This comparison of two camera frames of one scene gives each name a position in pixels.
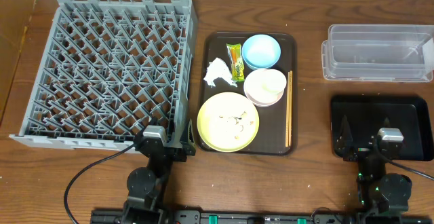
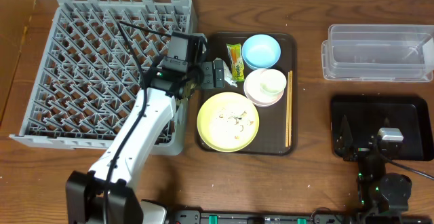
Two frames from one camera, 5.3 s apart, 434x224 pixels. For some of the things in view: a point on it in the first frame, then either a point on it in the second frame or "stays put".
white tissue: [218, 68] stays put
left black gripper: [166, 150] → [208, 75]
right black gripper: [363, 151] stays put
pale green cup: [272, 81] stays put
